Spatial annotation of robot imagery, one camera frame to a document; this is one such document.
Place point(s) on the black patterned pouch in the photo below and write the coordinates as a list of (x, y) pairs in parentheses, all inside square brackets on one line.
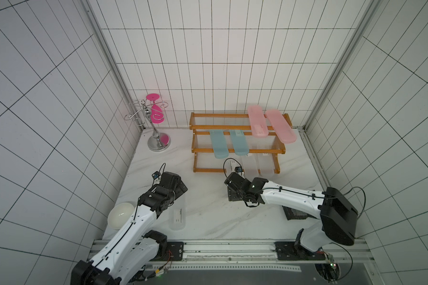
[(292, 214)]

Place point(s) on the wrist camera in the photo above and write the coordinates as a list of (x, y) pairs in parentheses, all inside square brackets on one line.
[(239, 170), (156, 175)]

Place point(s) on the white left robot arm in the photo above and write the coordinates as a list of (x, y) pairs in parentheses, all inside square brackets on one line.
[(128, 231)]

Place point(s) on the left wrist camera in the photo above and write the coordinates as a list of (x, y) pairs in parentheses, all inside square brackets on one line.
[(156, 175)]

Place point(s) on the chrome stand with pink ornaments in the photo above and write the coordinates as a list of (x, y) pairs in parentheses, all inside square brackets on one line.
[(151, 111)]

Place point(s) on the wooden two-tier shelf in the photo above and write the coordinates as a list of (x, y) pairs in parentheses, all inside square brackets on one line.
[(258, 143)]

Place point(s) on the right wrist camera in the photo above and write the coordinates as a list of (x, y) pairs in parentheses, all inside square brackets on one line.
[(239, 170)]

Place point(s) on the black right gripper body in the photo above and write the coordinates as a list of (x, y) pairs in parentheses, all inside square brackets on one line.
[(233, 182)]

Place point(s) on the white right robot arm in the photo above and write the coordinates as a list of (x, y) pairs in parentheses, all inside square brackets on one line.
[(336, 216)]

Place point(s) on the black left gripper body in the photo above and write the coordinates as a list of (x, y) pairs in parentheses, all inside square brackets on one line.
[(174, 194)]

